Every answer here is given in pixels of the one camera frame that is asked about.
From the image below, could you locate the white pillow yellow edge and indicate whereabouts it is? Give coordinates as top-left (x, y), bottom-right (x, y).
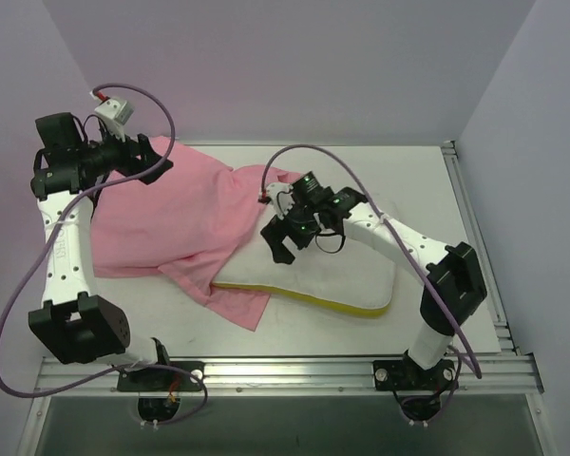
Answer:
top-left (213, 207), bottom-right (396, 318)

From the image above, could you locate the pink fabric pillowcase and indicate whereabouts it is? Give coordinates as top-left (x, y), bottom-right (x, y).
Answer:
top-left (91, 143), bottom-right (299, 331)

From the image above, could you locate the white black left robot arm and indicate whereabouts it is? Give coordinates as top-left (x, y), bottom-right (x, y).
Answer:
top-left (28, 112), bottom-right (173, 390)

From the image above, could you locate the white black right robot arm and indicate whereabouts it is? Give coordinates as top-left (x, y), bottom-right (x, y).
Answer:
top-left (258, 173), bottom-right (487, 389)

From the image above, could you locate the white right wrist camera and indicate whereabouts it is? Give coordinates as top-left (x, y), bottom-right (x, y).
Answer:
top-left (265, 182), bottom-right (295, 219)

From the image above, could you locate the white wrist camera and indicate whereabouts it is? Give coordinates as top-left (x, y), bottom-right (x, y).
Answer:
top-left (94, 97), bottom-right (135, 137)
top-left (265, 182), bottom-right (295, 219)

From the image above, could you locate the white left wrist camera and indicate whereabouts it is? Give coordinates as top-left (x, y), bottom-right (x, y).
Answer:
top-left (94, 97), bottom-right (135, 137)

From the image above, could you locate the aluminium front frame rail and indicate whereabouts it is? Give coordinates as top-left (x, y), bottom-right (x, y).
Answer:
top-left (33, 351), bottom-right (544, 398)

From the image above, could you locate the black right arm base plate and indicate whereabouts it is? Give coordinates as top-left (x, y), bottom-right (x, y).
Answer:
top-left (371, 359), bottom-right (455, 392)

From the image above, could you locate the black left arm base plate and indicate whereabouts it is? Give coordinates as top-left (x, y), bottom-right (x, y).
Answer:
top-left (116, 368), bottom-right (201, 392)

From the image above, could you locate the aluminium right side rail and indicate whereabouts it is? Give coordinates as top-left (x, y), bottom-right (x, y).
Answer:
top-left (441, 141), bottom-right (520, 355)

